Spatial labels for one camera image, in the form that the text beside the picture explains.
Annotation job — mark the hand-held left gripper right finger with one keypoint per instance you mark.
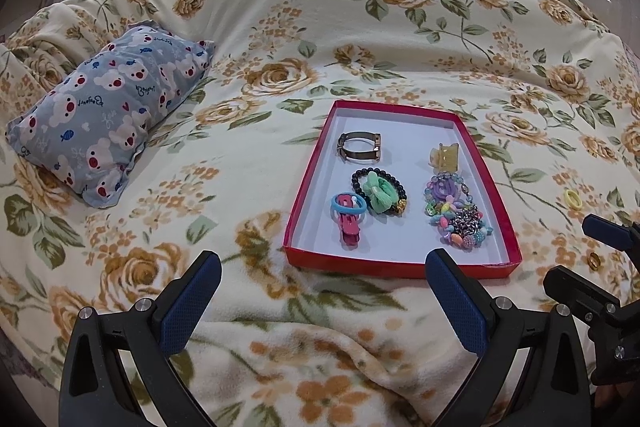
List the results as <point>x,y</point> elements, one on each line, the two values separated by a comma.
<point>460,307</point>

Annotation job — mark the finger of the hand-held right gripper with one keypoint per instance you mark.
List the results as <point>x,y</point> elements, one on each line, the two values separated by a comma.
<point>575,289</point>
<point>607,231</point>

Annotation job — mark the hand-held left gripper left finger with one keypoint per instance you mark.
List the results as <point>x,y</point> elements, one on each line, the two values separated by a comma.
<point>192,302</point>

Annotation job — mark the pink hair clip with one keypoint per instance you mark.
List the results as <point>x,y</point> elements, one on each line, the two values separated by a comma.
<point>350,232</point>

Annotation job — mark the green hair scrunchie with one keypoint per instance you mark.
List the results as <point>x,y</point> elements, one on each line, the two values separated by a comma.
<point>379,194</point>

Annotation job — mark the red shallow box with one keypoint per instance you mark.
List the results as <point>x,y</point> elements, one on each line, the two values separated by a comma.
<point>400,132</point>

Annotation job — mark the gold hair claw clip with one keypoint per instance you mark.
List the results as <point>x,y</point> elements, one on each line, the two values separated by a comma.
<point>445,157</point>

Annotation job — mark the blue bear print pillow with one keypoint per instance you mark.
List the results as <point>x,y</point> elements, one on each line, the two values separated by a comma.
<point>110,107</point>

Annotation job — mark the floral quilt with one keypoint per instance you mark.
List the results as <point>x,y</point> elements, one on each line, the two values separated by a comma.
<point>350,7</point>

